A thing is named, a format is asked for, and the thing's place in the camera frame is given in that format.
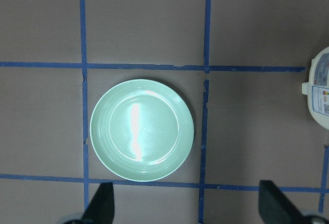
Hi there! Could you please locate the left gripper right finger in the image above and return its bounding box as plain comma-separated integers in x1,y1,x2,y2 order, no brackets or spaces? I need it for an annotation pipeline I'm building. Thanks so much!
258,179,329,224

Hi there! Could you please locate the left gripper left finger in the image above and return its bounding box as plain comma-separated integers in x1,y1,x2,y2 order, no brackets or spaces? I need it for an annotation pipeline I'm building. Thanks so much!
60,181,115,224

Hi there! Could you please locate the white rice cooker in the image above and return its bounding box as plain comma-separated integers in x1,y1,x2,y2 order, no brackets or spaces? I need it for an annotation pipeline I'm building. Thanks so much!
301,47,328,130

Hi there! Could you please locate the green plate robot left side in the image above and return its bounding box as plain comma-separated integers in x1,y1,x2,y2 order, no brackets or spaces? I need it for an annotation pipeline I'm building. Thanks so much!
89,79,194,182

